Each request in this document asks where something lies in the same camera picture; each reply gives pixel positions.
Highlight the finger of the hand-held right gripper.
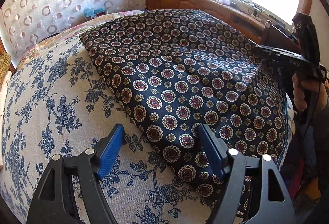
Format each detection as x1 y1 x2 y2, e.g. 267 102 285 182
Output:
254 45 313 68

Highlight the blue floral bed sheet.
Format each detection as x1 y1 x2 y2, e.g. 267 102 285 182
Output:
0 33 296 224

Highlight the blue plastic basket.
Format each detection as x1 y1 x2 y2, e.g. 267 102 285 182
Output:
83 7 108 19

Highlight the wooden cabinet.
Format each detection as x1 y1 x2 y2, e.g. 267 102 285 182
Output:
145 0 270 44

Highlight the wooden bedpost with metal cap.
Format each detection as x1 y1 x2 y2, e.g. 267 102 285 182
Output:
263 21 273 44

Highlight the person's right hand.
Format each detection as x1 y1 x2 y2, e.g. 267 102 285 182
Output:
292 73 319 118

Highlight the gold patterned cushion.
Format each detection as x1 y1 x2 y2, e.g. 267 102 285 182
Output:
0 52 13 87

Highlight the navy medallion print garment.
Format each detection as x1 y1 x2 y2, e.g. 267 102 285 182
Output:
80 8 290 217

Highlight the pink floral bedspread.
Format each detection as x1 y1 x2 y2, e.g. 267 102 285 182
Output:
15 9 146 71

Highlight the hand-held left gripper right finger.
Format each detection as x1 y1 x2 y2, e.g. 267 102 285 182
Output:
197 124 293 224

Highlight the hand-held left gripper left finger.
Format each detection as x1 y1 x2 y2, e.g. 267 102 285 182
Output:
26 123 125 224

